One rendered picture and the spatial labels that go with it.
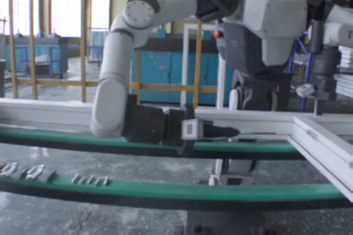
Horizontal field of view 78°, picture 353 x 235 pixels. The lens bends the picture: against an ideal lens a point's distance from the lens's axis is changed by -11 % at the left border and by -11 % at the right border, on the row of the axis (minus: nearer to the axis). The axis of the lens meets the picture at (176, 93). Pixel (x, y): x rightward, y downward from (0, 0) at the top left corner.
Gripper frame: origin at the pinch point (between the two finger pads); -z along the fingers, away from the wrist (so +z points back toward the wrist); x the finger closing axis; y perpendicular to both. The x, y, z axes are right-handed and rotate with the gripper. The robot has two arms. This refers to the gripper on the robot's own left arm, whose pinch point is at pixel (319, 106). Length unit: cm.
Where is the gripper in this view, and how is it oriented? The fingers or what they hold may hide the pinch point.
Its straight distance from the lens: 86.0
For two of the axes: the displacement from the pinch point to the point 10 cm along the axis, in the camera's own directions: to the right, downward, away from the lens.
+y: -10.0, -0.5, 0.0
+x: 0.1, -2.1, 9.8
